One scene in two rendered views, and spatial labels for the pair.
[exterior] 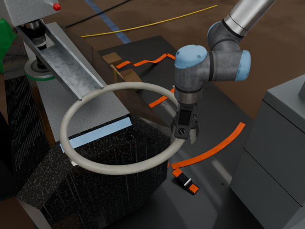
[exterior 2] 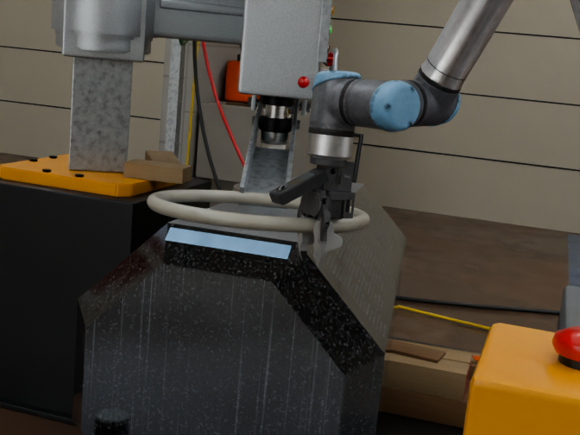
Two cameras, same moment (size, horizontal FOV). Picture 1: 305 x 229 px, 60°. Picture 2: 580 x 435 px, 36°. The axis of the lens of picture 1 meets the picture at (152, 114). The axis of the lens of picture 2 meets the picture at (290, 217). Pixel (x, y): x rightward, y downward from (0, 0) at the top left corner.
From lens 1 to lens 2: 1.47 m
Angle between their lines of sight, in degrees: 51
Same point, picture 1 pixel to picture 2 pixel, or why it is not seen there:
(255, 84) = not seen: outside the picture
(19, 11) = (254, 74)
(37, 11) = (279, 84)
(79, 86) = (263, 189)
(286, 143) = not seen: hidden behind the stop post
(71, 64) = (282, 171)
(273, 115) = not seen: hidden behind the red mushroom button
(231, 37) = (419, 81)
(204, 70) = (334, 92)
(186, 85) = (313, 117)
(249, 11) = (441, 40)
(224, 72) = (356, 98)
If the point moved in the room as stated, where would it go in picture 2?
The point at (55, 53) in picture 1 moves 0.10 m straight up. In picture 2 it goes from (276, 156) to (280, 120)
